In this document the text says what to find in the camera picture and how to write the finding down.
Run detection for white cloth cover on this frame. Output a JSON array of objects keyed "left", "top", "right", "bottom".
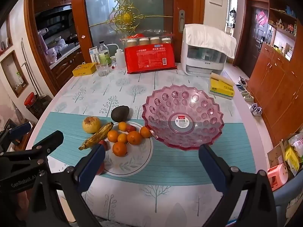
[{"left": 184, "top": 24, "right": 237, "bottom": 59}]

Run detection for dark entrance door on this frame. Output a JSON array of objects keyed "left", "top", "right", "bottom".
[{"left": 250, "top": 6, "right": 269, "bottom": 54}]

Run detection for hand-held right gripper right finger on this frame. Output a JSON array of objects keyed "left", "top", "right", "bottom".
[{"left": 198, "top": 144, "right": 278, "bottom": 227}]

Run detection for spotted ripe banana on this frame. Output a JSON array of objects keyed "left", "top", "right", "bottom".
[{"left": 79, "top": 122, "right": 114, "bottom": 151}]

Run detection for white carton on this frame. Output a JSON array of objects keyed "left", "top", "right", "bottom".
[{"left": 89, "top": 47, "right": 99, "bottom": 63}]

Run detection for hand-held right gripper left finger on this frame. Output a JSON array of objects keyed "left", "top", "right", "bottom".
[{"left": 28, "top": 144, "right": 106, "bottom": 227}]

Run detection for red lidded jar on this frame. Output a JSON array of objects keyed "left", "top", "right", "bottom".
[{"left": 24, "top": 92, "right": 36, "bottom": 106}]

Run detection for dark green avocado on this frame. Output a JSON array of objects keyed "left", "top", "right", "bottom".
[{"left": 111, "top": 105, "right": 130, "bottom": 122}]

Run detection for pink plastic stool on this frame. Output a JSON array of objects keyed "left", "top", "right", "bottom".
[{"left": 267, "top": 164, "right": 289, "bottom": 192}]

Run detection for white countertop appliance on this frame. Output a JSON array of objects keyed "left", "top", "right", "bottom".
[{"left": 181, "top": 32, "right": 228, "bottom": 77}]

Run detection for yellow cardboard box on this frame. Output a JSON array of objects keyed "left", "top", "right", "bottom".
[{"left": 72, "top": 63, "right": 97, "bottom": 77}]

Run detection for wooden cabinet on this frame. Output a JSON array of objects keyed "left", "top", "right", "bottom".
[{"left": 247, "top": 0, "right": 303, "bottom": 147}]

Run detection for red plastic package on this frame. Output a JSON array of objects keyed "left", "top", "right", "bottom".
[{"left": 124, "top": 44, "right": 178, "bottom": 74}]

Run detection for black range hood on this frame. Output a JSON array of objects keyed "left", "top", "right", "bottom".
[{"left": 35, "top": 5, "right": 74, "bottom": 29}]

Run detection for wooden wall niche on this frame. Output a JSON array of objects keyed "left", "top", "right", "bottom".
[{"left": 0, "top": 50, "right": 29, "bottom": 98}]

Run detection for grey blue chair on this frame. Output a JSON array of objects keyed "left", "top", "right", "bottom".
[{"left": 272, "top": 173, "right": 303, "bottom": 227}]

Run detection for person's left hand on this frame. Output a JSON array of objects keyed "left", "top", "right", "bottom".
[{"left": 14, "top": 189, "right": 31, "bottom": 218}]

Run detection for gold door ornament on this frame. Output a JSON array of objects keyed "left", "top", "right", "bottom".
[{"left": 89, "top": 0, "right": 173, "bottom": 34}]

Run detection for yellow apple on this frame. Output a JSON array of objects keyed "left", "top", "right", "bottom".
[{"left": 82, "top": 116, "right": 101, "bottom": 133}]

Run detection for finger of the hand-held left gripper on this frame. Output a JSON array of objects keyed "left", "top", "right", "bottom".
[
  {"left": 33, "top": 130, "right": 64, "bottom": 156},
  {"left": 9, "top": 122, "right": 32, "bottom": 140}
]

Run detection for clear bottle green label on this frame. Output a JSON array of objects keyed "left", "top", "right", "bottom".
[{"left": 98, "top": 41, "right": 112, "bottom": 68}]

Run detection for yellow tissue pack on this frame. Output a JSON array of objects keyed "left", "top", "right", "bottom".
[{"left": 208, "top": 73, "right": 235, "bottom": 100}]

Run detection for frosted glass door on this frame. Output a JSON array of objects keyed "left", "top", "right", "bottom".
[{"left": 82, "top": 0, "right": 188, "bottom": 52}]

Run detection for pink plastic bowl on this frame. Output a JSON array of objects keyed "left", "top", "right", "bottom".
[{"left": 141, "top": 84, "right": 225, "bottom": 151}]

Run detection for white squeeze bottle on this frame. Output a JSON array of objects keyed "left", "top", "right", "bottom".
[{"left": 105, "top": 44, "right": 126, "bottom": 69}]

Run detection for clear glass cup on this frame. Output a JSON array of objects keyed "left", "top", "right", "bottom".
[{"left": 96, "top": 63, "right": 111, "bottom": 77}]

